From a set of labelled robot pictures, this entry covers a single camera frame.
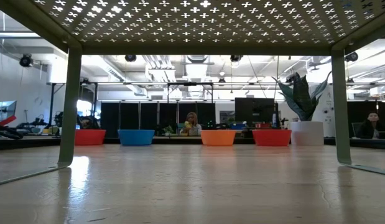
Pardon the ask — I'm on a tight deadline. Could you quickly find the black aluminium table frame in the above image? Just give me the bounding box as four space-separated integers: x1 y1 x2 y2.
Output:
0 135 385 152

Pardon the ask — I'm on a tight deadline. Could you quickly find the green plant in white pot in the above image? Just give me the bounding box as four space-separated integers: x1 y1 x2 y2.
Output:
271 70 332 146

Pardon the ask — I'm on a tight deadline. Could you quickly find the red plastic mini bowl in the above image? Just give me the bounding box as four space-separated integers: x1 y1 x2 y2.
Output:
252 129 292 147
75 129 107 146

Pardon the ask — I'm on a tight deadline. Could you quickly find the red bar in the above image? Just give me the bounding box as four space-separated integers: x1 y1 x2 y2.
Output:
0 115 17 131

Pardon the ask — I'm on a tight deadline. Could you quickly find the grey monitor screen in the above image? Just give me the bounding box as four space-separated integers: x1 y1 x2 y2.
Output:
0 100 17 122

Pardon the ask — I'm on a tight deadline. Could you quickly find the black background workstation frame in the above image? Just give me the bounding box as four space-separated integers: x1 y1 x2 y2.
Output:
46 81 385 130

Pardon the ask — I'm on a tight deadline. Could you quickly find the blue plastic mini bowl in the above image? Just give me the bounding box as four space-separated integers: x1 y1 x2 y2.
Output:
118 129 155 146

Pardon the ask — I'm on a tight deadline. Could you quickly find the person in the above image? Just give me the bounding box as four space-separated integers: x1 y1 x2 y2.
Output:
179 111 203 136
355 111 385 139

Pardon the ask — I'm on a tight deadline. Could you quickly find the black partition wall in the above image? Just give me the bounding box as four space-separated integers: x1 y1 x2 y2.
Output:
100 101 216 138
347 101 385 138

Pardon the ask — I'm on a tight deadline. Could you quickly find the orange plastic mini bowl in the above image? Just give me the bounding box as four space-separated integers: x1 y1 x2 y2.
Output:
200 129 237 146

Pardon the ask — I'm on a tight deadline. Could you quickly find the black monitor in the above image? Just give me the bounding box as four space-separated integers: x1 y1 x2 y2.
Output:
234 97 277 124

